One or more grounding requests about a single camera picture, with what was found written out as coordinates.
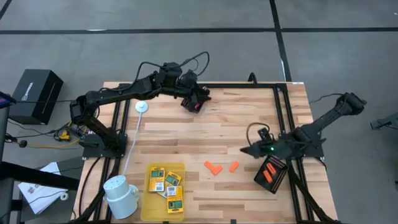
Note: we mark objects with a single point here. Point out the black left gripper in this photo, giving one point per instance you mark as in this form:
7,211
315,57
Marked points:
191,92

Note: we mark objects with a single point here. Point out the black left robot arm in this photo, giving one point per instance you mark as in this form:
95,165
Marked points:
118,91

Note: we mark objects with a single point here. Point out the white cylindrical device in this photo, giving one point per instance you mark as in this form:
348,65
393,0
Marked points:
121,199

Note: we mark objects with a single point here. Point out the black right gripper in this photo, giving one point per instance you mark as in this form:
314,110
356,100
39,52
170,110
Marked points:
276,151

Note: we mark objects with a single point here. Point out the yellow translucent plastic tray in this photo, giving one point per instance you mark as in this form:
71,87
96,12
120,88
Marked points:
155,205

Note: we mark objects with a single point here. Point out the yellow card pack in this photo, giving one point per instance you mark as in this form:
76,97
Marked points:
163,194
157,179
173,180
175,199

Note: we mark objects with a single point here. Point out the black mesh plastic basket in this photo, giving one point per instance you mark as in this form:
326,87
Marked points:
278,180
185,105

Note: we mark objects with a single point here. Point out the dark blue device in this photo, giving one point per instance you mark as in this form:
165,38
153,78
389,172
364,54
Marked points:
4,101

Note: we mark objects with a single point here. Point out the black power plug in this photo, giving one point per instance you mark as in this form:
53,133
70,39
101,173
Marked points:
22,143

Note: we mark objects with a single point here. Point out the white paper sheet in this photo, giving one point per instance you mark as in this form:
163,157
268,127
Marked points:
40,199

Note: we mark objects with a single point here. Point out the black cardboard box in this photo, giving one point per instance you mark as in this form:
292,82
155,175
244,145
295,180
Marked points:
34,96

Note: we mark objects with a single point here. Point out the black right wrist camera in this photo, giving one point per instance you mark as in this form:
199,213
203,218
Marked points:
264,133

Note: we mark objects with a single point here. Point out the white table label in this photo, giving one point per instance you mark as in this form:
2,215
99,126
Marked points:
298,83

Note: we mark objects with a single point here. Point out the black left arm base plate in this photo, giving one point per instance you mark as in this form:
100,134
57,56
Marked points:
93,152

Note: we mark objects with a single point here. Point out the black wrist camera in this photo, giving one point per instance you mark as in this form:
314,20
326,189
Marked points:
189,78
264,133

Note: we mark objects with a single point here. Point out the orange eraser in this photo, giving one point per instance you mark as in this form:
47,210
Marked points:
234,166
217,170
271,169
267,176
209,165

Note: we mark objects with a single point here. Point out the white tape roll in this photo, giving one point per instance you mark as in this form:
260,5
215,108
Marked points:
61,196

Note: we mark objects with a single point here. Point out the black aluminium table frame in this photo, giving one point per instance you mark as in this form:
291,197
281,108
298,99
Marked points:
236,85

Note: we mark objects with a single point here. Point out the dark desk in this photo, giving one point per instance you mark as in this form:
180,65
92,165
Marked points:
31,175

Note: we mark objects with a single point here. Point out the white round disc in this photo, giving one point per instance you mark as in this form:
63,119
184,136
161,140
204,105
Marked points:
141,106

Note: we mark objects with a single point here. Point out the grey stand foot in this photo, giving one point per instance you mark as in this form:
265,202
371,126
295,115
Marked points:
388,122

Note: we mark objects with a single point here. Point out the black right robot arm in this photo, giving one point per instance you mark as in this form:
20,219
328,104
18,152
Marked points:
326,119

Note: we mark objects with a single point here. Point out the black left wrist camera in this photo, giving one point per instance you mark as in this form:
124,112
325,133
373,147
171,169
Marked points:
189,78

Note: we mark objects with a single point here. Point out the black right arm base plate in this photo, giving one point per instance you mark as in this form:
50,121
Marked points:
315,153

